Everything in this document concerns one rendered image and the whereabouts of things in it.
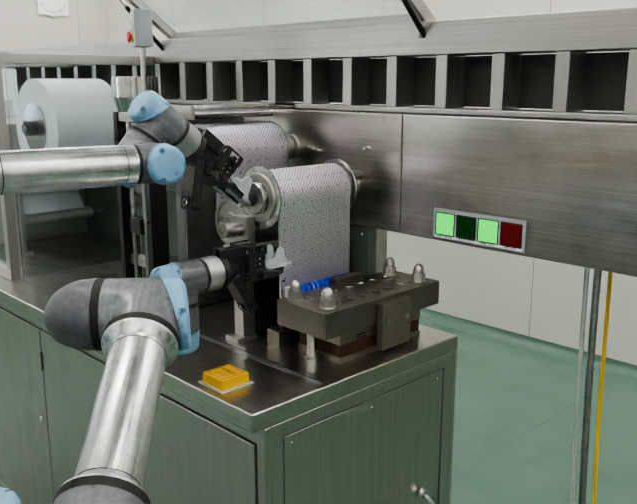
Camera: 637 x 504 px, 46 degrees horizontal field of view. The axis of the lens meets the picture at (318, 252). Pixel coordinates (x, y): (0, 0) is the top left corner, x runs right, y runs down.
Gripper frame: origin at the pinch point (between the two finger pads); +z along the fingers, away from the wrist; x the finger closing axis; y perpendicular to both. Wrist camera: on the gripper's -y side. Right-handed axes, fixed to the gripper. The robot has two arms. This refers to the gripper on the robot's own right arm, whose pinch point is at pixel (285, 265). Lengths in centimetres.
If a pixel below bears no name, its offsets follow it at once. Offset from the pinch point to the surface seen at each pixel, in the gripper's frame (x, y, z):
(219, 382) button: -12.5, -17.2, -29.4
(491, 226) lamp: -36.9, 10.7, 29.4
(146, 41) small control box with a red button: 58, 53, 0
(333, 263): -0.3, -2.1, 15.7
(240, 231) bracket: 7.8, 8.2, -7.2
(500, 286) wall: 105, -78, 263
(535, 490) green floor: -2, -109, 124
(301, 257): -0.2, 1.3, 4.8
